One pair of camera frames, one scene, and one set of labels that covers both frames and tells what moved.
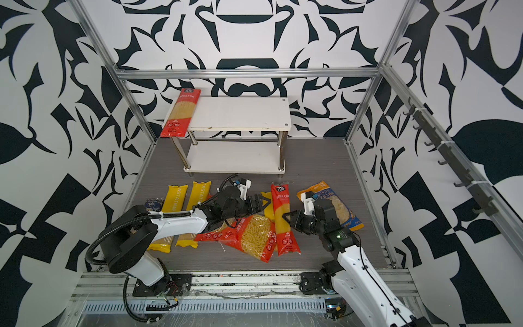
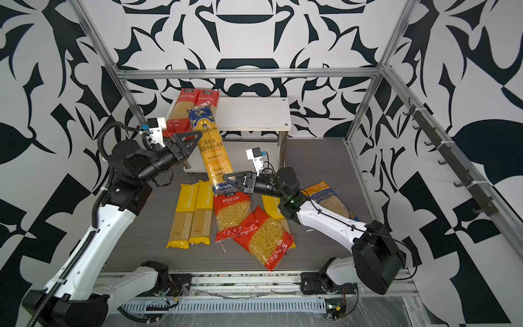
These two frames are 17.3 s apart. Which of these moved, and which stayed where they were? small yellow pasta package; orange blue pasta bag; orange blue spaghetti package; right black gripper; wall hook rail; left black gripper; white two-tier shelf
Moved: right black gripper; orange blue spaghetti package; left black gripper
Stayed: small yellow pasta package; orange blue pasta bag; white two-tier shelf; wall hook rail
